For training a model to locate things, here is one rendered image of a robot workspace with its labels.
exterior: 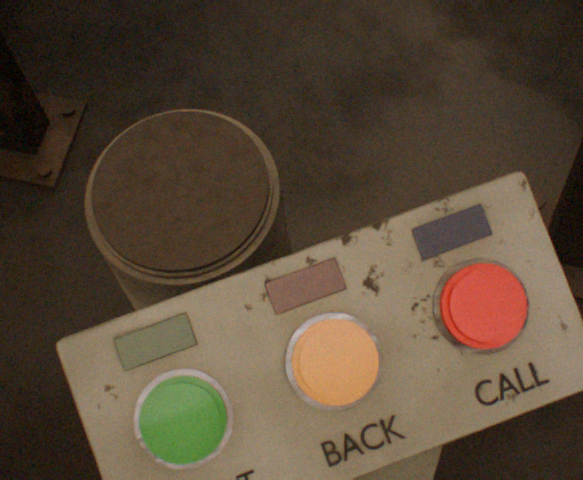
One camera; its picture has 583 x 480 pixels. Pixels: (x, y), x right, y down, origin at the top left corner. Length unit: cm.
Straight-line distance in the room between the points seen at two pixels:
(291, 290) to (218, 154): 17
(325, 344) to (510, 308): 9
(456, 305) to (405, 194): 71
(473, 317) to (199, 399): 13
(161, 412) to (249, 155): 21
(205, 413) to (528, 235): 18
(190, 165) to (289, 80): 65
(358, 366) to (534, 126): 80
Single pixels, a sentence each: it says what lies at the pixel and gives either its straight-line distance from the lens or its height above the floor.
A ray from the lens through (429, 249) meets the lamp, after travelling 49.
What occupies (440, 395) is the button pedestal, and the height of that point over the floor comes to 59.
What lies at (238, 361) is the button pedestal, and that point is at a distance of 48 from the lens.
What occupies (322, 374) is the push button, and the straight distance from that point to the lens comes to 47.
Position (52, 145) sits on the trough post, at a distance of 127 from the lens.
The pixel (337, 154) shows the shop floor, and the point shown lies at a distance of 121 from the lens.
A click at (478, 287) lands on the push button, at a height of 61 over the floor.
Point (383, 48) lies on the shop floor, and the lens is 129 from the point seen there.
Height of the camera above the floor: 106
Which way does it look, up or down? 65 degrees down
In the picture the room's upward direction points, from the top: 10 degrees counter-clockwise
